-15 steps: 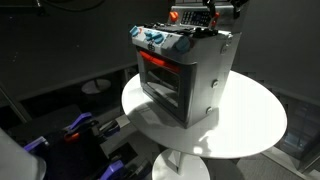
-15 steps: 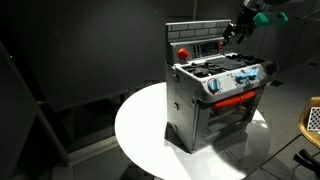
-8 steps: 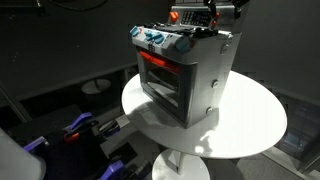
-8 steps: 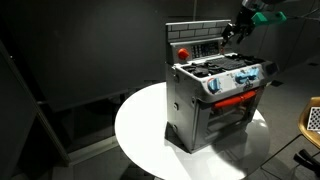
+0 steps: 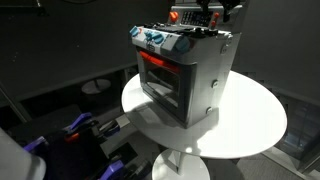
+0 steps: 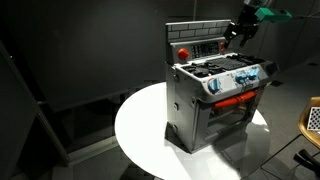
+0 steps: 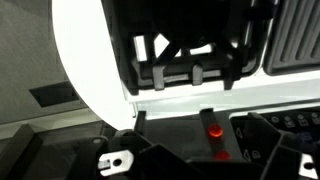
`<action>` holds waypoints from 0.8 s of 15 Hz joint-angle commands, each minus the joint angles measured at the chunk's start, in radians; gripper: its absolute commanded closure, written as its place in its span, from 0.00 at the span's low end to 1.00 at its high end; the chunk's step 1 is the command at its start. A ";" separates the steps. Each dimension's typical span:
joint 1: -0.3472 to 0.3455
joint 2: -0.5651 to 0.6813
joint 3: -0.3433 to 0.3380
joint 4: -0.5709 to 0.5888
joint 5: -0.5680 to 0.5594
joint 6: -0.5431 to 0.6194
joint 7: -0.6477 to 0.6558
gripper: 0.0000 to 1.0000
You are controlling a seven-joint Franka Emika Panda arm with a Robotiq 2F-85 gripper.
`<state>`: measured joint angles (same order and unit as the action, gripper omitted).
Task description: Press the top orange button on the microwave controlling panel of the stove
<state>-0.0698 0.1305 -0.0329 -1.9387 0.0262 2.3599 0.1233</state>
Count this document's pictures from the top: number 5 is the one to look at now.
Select purple clamp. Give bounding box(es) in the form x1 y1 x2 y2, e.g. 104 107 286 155
22 135 48 153
99 159 125 180
66 112 93 133

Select orange oven door handle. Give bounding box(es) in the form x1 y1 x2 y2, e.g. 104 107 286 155
138 50 181 75

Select white rounded object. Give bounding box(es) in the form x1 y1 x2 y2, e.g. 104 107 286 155
0 128 47 180

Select grey toy stove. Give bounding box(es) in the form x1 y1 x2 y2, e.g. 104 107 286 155
129 3 243 130

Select grey round floor base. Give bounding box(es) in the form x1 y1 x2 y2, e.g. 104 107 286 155
81 78 112 95

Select small orange clamp part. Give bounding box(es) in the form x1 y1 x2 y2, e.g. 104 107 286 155
64 132 81 144

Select black burner grates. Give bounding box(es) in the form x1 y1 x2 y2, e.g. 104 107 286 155
143 21 220 39

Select large orange stove knob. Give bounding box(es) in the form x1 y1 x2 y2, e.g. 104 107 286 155
169 11 180 23

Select dark low shelf frame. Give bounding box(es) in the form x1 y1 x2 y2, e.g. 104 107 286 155
261 89 320 175

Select transparent oven door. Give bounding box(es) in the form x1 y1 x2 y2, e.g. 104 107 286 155
135 46 198 125

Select white round table base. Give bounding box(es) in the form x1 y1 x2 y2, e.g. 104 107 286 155
151 148 211 180

